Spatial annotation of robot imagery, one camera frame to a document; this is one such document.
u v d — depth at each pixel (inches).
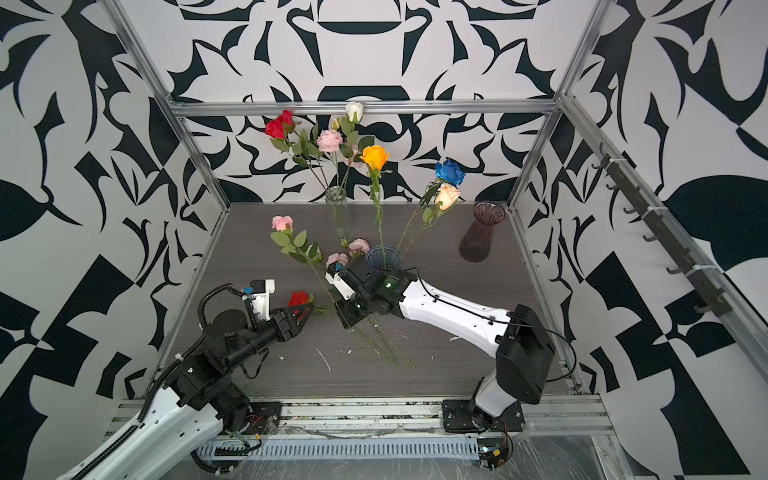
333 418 29.8
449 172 26.6
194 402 20.3
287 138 33.7
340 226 42.6
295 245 31.9
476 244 41.4
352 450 25.5
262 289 25.9
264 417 29.1
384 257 32.4
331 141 33.4
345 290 26.9
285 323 25.1
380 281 23.7
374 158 29.3
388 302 21.3
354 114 32.0
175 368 21.8
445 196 25.5
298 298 35.2
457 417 29.2
